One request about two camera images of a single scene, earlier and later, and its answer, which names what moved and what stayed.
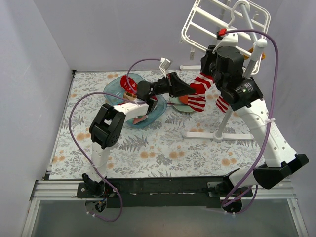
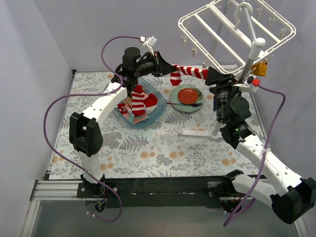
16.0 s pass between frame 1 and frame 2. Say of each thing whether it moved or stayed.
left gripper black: moved
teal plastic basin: stayed
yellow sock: moved
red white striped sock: moved
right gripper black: moved
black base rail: stayed
